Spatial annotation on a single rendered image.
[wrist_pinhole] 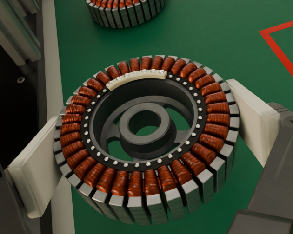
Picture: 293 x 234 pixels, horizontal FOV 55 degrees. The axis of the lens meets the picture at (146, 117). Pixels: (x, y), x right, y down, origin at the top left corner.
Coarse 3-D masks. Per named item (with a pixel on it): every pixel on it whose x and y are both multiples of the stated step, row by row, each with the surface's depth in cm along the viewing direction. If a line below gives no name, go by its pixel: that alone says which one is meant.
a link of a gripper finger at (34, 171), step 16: (48, 128) 17; (32, 144) 15; (48, 144) 16; (16, 160) 13; (32, 160) 14; (48, 160) 16; (16, 176) 13; (32, 176) 14; (48, 176) 15; (32, 192) 13; (48, 192) 15; (32, 208) 14
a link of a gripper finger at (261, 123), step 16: (240, 96) 15; (256, 96) 14; (240, 112) 16; (256, 112) 13; (272, 112) 12; (240, 128) 16; (256, 128) 13; (272, 128) 12; (256, 144) 14; (272, 144) 12
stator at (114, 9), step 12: (96, 0) 36; (108, 0) 36; (120, 0) 35; (132, 0) 35; (144, 0) 34; (156, 0) 36; (96, 12) 36; (108, 12) 35; (120, 12) 35; (132, 12) 35; (144, 12) 36; (156, 12) 37; (108, 24) 37; (120, 24) 36; (132, 24) 36
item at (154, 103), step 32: (160, 64) 19; (192, 64) 18; (96, 96) 19; (128, 96) 20; (160, 96) 20; (192, 96) 17; (224, 96) 16; (64, 128) 17; (96, 128) 18; (128, 128) 17; (160, 128) 17; (192, 128) 16; (224, 128) 15; (64, 160) 16; (96, 160) 16; (160, 160) 15; (192, 160) 14; (224, 160) 14; (96, 192) 14; (128, 192) 14; (160, 192) 14; (192, 192) 14
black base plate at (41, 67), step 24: (0, 48) 37; (0, 72) 34; (24, 72) 33; (0, 96) 32; (24, 96) 31; (0, 120) 30; (24, 120) 29; (0, 144) 28; (24, 144) 28; (24, 216) 23; (48, 216) 25
